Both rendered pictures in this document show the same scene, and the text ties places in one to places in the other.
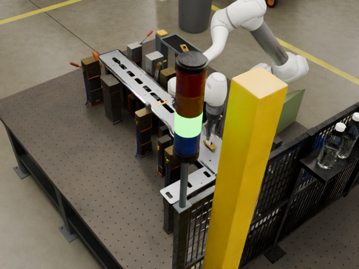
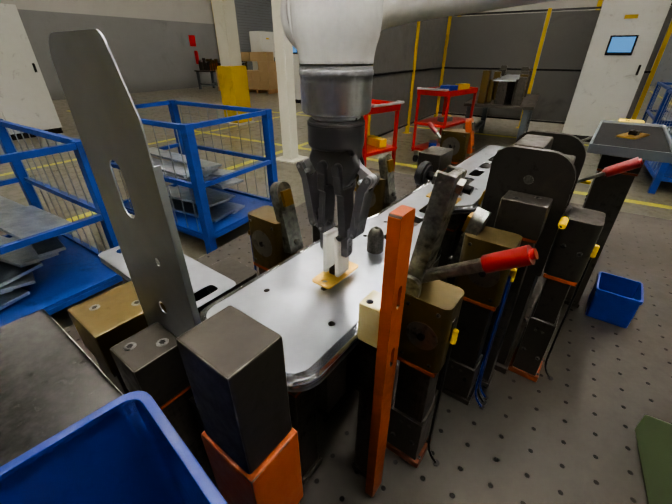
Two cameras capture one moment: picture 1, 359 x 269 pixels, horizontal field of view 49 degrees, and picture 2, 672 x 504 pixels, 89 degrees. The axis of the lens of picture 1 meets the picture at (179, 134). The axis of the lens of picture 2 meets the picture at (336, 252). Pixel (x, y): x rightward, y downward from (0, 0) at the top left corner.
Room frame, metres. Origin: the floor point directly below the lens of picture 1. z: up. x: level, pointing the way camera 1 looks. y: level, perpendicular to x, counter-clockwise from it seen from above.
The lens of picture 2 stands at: (1.45, -0.63, 1.33)
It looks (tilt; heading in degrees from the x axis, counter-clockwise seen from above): 30 degrees down; 75
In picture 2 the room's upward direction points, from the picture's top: straight up
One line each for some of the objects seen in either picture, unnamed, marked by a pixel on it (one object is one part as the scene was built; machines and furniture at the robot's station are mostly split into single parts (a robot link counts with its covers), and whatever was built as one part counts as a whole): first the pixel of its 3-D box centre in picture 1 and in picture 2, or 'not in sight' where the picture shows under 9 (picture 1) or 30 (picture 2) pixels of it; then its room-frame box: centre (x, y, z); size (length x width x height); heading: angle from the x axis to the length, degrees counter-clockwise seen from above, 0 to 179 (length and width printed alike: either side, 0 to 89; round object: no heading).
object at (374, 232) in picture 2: not in sight; (375, 242); (1.67, -0.09, 1.02); 0.03 x 0.03 x 0.07
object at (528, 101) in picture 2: not in sight; (503, 107); (5.55, 4.43, 0.57); 1.86 x 0.90 x 1.14; 46
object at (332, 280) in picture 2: (210, 143); (335, 270); (1.57, -0.17, 1.02); 0.08 x 0.04 x 0.01; 38
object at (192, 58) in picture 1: (186, 145); not in sight; (0.74, -0.02, 1.81); 0.07 x 0.07 x 0.53
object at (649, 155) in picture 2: (184, 48); (630, 137); (2.32, 0.00, 1.16); 0.37 x 0.14 x 0.02; 38
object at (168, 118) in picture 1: (159, 101); (443, 196); (1.95, 0.14, 1.00); 1.38 x 0.22 x 0.02; 38
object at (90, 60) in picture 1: (91, 82); (447, 174); (2.27, 0.64, 0.88); 0.14 x 0.09 x 0.36; 128
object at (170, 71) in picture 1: (169, 94); not in sight; (2.17, 0.08, 0.89); 0.12 x 0.08 x 0.38; 128
